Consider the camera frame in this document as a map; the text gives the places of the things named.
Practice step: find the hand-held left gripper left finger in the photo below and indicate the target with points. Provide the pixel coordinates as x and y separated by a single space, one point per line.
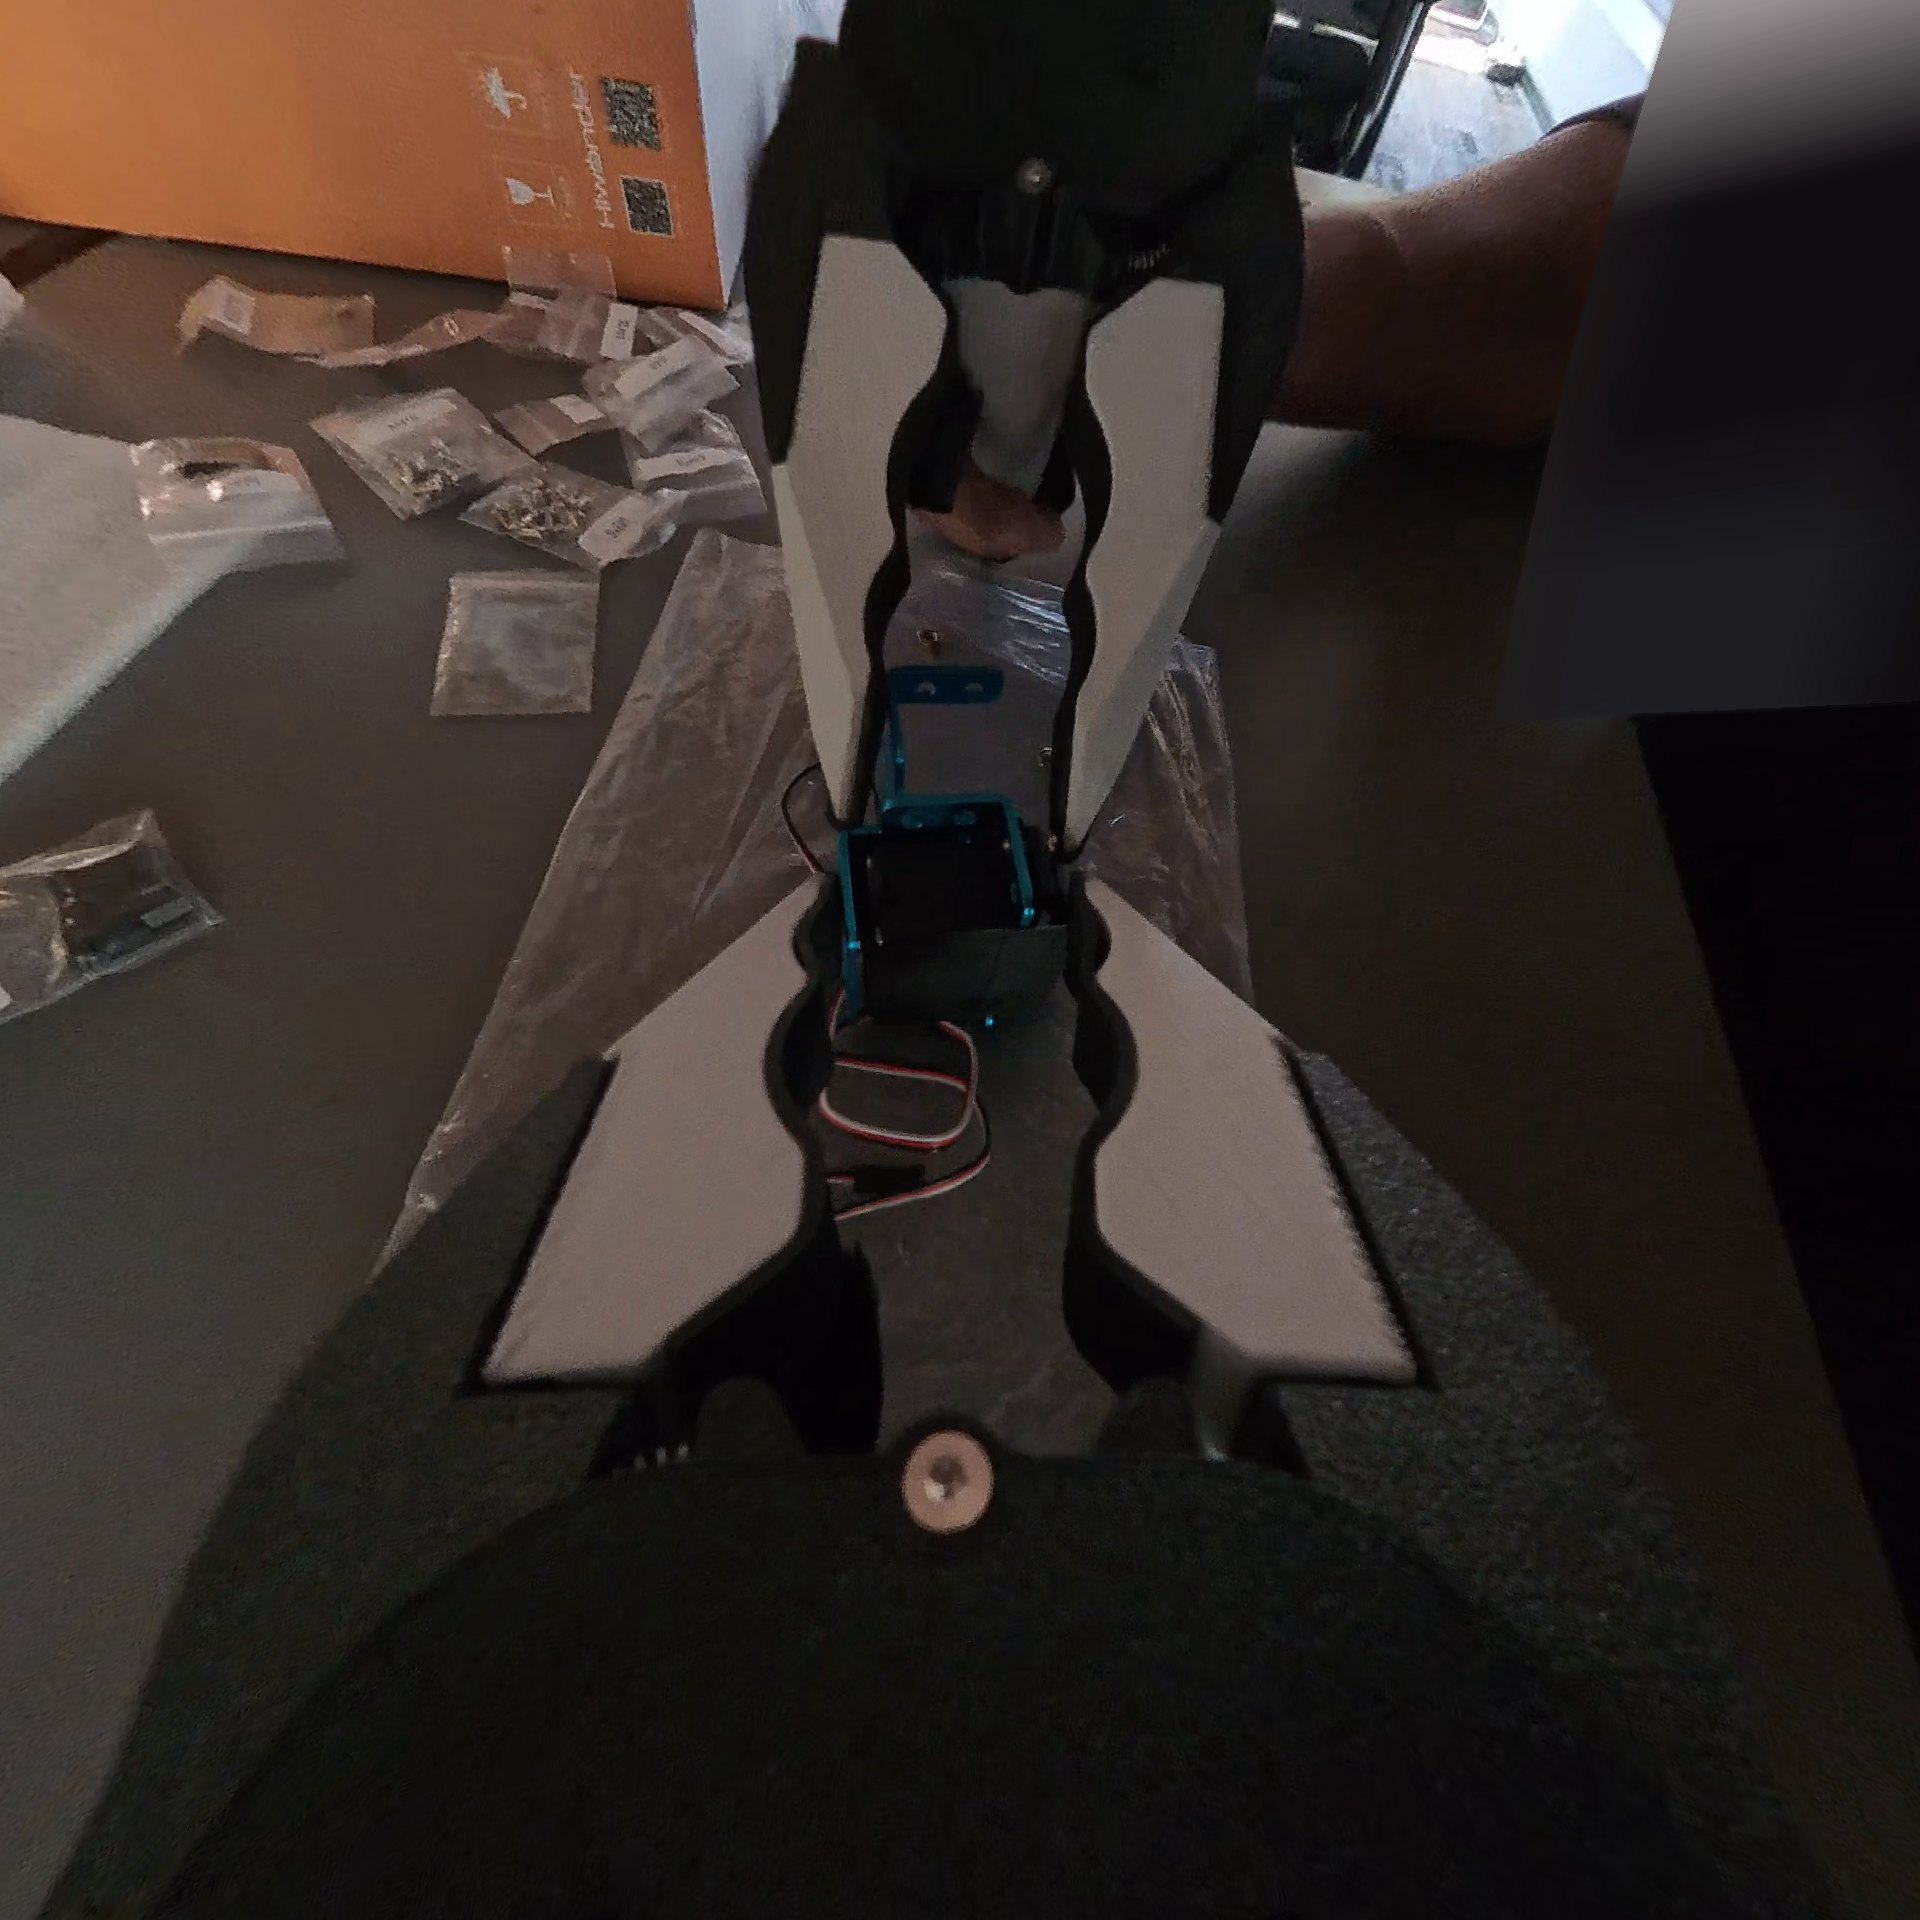
645 1200

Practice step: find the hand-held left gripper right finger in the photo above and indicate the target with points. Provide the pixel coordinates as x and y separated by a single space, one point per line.
1243 1200

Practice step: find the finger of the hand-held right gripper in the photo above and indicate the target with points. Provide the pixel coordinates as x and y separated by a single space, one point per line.
1154 481
832 451

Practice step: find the person's right forearm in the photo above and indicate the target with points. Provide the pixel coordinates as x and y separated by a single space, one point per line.
1424 299

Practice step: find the grey desk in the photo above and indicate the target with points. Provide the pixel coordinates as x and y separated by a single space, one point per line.
1424 1050

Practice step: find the person's right hand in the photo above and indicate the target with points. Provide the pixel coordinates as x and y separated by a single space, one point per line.
997 517

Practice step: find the pile of small screw bags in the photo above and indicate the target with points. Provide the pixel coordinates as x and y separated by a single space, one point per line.
511 645

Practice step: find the clear plastic bag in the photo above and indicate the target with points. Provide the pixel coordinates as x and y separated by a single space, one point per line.
628 779

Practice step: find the small clear parts bag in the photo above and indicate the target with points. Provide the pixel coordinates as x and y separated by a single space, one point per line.
224 494

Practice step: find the small bag of black parts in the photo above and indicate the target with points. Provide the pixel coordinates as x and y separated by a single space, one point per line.
89 914

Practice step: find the orange cardboard box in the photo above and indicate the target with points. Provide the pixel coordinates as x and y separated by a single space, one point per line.
299 120

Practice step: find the white foam sheet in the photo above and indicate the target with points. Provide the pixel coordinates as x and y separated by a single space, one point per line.
60 569

